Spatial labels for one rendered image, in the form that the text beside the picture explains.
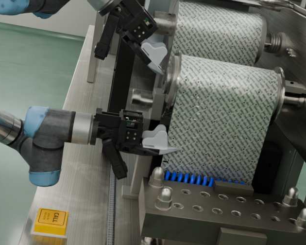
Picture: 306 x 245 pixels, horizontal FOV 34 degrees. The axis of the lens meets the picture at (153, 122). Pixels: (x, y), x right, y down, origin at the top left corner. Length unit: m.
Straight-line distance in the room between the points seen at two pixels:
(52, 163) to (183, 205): 0.32
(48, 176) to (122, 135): 0.20
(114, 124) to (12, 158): 2.32
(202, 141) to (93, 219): 0.33
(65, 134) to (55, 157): 0.07
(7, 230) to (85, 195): 1.45
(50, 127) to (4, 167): 2.19
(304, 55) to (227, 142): 0.31
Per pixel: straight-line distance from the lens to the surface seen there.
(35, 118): 1.17
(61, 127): 1.16
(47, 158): 1.20
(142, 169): 1.33
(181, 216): 1.08
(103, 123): 1.17
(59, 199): 1.31
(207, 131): 1.21
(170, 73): 1.18
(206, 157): 1.24
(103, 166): 1.50
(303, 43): 1.37
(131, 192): 1.36
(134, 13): 1.18
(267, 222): 1.16
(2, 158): 3.45
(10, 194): 3.05
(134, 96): 1.24
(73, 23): 6.81
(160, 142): 1.19
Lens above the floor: 1.58
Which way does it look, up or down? 21 degrees down
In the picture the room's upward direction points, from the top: 12 degrees clockwise
